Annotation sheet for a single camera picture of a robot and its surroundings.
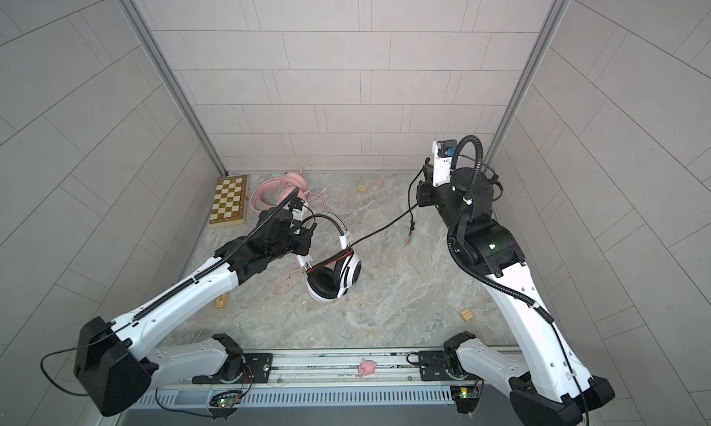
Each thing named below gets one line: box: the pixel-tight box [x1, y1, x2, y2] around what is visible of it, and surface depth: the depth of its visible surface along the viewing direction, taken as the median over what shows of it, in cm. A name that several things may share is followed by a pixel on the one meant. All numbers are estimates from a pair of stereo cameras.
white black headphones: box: [296, 212, 362, 302], surface depth 69 cm
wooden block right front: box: [459, 308, 474, 323], surface depth 81 cm
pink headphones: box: [249, 172, 308, 215], surface depth 107 cm
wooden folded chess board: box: [209, 174, 250, 229], surface depth 104 cm
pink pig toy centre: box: [357, 357, 377, 376], surface depth 72 cm
